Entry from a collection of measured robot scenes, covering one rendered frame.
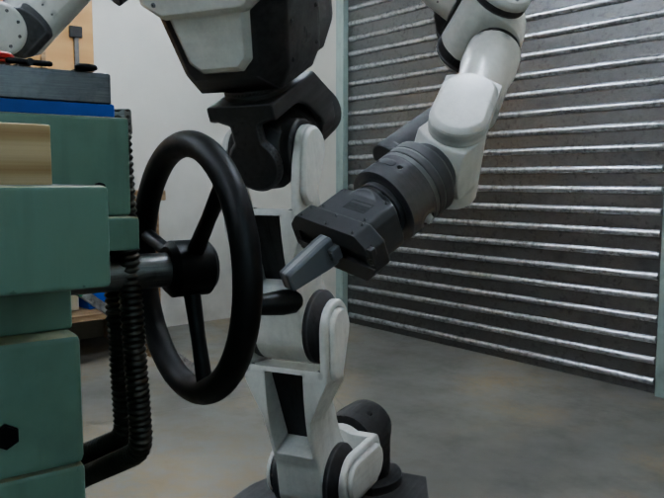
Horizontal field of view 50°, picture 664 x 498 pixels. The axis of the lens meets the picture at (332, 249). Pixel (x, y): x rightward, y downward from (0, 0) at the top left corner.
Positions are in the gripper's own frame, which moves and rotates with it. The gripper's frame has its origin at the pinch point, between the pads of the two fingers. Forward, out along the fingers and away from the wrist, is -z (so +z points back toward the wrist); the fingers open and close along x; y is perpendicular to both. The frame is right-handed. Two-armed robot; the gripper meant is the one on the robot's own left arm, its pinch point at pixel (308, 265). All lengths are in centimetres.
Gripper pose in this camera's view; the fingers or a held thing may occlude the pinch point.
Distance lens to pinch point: 70.6
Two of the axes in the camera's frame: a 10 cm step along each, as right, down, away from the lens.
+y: -2.8, -8.0, -5.4
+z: 7.1, -5.5, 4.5
